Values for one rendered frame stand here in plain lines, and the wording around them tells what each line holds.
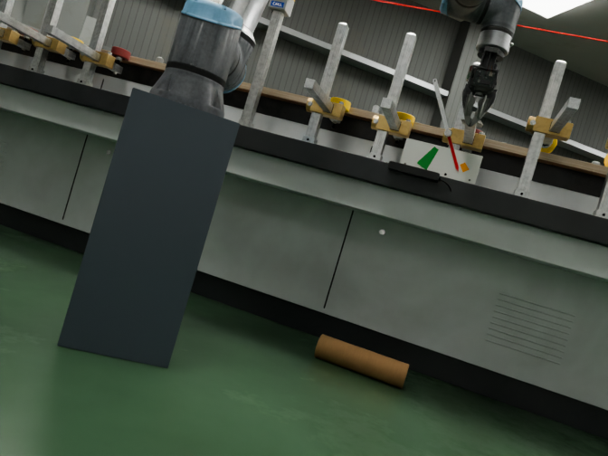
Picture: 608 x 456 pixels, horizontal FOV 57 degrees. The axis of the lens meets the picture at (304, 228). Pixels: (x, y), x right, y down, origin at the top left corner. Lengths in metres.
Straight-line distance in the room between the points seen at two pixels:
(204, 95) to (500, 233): 1.08
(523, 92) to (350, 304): 6.06
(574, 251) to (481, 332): 0.45
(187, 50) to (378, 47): 5.72
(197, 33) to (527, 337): 1.51
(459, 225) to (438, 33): 5.60
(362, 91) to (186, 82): 5.56
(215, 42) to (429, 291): 1.22
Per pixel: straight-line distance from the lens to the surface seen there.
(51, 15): 2.71
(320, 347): 1.86
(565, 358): 2.19
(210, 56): 1.39
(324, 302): 2.19
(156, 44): 6.50
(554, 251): 1.96
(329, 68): 2.09
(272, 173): 2.06
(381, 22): 7.11
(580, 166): 2.16
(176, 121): 1.31
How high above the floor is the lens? 0.42
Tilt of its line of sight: 1 degrees down
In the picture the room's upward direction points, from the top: 17 degrees clockwise
